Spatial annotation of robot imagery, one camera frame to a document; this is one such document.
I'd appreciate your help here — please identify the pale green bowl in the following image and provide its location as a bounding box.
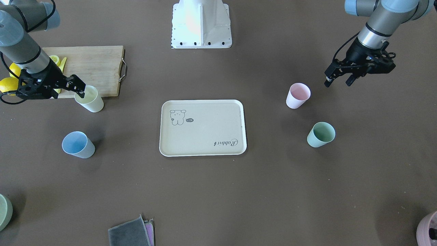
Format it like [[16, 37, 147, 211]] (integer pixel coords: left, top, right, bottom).
[[0, 194, 13, 231]]

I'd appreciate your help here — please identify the pink cup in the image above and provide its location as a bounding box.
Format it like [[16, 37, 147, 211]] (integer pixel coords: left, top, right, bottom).
[[286, 83, 311, 109]]

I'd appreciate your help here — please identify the beige rabbit tray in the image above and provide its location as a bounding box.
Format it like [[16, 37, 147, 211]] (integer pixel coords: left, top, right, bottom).
[[159, 99, 247, 157]]

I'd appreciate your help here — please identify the whole yellow lemon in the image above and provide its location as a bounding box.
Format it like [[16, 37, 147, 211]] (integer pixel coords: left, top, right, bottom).
[[0, 77, 19, 93], [9, 63, 22, 78]]

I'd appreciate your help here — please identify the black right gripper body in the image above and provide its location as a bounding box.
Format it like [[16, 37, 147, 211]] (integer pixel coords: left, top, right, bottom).
[[16, 61, 68, 100]]

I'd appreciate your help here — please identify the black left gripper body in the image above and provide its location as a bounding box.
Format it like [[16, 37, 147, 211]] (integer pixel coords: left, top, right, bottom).
[[347, 38, 395, 76]]

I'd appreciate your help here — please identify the blue cup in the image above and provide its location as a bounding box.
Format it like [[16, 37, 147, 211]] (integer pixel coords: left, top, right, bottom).
[[61, 131, 95, 159]]

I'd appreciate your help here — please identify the wooden cutting board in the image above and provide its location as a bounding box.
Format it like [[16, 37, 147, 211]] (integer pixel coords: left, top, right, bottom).
[[43, 45, 125, 97]]

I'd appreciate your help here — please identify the pale yellow cup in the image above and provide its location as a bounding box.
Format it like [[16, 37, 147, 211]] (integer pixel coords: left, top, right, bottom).
[[74, 85, 104, 113]]

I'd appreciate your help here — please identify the purple cloth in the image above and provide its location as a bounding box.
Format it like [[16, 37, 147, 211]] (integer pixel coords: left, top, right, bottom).
[[144, 218, 155, 246]]

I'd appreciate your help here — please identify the lemon half slice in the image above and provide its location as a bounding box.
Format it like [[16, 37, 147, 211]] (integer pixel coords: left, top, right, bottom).
[[49, 55, 61, 66]]

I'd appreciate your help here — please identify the pink bowl of ice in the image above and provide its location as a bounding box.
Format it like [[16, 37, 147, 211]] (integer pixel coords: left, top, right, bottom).
[[416, 211, 437, 246]]

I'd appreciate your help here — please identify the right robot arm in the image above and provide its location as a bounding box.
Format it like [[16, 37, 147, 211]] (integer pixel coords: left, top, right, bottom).
[[0, 0, 86, 101]]

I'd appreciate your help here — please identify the green cup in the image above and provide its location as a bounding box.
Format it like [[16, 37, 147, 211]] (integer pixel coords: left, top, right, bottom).
[[307, 122, 336, 148]]

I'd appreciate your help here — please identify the grey cloth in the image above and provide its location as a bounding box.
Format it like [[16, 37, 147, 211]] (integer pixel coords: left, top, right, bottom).
[[108, 216, 149, 246]]

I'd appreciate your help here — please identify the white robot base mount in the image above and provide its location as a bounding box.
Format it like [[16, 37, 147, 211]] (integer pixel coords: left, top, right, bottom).
[[171, 0, 232, 49]]

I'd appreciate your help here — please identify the yellow plastic knife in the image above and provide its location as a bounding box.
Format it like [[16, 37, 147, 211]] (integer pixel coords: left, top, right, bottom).
[[55, 57, 67, 94]]

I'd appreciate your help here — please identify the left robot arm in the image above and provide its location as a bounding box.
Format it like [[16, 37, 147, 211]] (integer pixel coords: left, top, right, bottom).
[[324, 0, 436, 87]]

